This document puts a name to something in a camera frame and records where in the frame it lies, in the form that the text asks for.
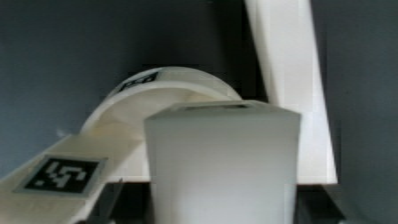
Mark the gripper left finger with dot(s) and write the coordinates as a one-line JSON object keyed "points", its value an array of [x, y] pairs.
{"points": [[120, 204]]}

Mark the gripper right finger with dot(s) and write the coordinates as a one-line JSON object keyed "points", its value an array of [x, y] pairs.
{"points": [[321, 206]]}

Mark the white round stool seat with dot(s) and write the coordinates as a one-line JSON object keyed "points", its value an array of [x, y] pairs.
{"points": [[154, 89]]}

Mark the white stool leg with tag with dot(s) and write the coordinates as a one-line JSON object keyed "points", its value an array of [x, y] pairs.
{"points": [[51, 187]]}

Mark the white U-shaped obstacle wall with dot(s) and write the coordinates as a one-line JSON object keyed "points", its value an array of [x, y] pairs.
{"points": [[271, 64]]}

